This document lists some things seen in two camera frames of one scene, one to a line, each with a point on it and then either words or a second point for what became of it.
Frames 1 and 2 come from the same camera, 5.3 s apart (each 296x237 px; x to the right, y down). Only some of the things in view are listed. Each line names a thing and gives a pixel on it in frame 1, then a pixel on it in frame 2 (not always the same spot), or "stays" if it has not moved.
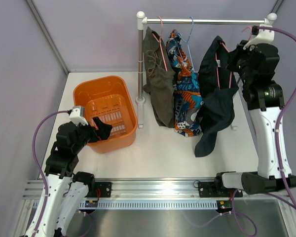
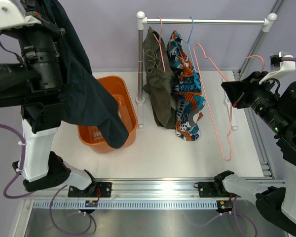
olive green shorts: x=159 y=77 stays
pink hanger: x=221 y=42 → x=230 y=158
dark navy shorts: x=218 y=87 → x=84 y=102
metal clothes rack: x=142 y=21 stays
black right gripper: x=233 y=56 → x=239 y=92
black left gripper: x=103 y=133 → x=46 y=26
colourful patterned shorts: x=188 y=99 stays
